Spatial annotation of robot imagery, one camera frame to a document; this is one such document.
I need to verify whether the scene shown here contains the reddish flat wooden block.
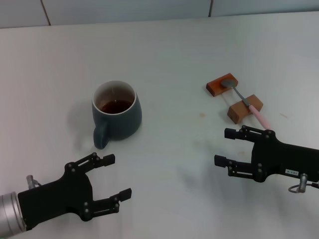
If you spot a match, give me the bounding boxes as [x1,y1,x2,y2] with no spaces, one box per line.
[206,72,239,97]

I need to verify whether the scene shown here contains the pink handled metal spoon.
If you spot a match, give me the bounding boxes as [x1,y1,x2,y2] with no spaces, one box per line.
[220,79,272,129]

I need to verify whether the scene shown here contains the grey ceramic cup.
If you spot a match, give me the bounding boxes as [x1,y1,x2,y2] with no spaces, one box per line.
[91,80,143,150]

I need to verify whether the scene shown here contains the right gripper connector cable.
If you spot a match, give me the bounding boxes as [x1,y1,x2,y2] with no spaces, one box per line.
[288,173,319,194]

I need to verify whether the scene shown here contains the light arched wooden block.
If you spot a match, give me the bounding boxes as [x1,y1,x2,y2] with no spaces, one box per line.
[227,94,264,124]

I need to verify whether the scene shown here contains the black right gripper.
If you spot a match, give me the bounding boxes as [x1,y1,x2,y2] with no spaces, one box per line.
[214,125,319,184]

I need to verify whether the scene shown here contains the left gripper connector cable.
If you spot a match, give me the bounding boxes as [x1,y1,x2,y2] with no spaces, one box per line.
[26,175,43,190]

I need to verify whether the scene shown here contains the gripper connector cable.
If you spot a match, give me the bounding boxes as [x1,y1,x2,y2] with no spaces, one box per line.
[288,173,319,194]
[26,175,43,190]

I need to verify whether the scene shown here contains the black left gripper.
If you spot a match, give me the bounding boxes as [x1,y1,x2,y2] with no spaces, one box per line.
[17,152,132,231]

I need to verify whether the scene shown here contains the dark brown tea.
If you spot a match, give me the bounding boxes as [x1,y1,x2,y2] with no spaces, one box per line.
[98,99,134,115]

